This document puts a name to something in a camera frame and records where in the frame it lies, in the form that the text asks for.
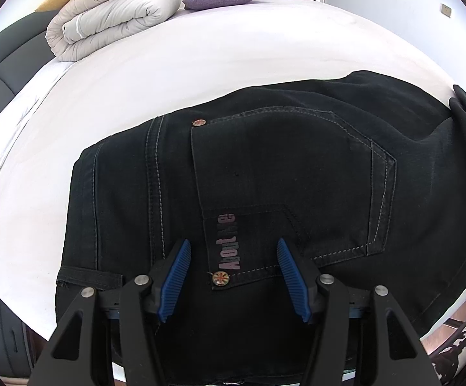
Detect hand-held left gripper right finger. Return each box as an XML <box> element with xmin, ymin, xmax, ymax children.
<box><xmin>276</xmin><ymin>238</ymin><xmax>438</xmax><ymax>386</ymax></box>

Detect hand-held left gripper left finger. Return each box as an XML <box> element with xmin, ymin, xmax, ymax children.
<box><xmin>28</xmin><ymin>239</ymin><xmax>193</xmax><ymax>386</ymax></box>

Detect black denim pants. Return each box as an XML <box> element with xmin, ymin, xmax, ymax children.
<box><xmin>55</xmin><ymin>70</ymin><xmax>466</xmax><ymax>386</ymax></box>

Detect camouflage shorts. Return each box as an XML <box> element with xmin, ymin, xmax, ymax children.
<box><xmin>432</xmin><ymin>285</ymin><xmax>466</xmax><ymax>386</ymax></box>

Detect bed with white sheet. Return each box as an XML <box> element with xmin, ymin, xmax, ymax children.
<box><xmin>0</xmin><ymin>0</ymin><xmax>466</xmax><ymax>371</ymax></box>

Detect folded beige duvet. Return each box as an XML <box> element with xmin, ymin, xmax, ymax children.
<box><xmin>46</xmin><ymin>0</ymin><xmax>185</xmax><ymax>63</ymax></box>

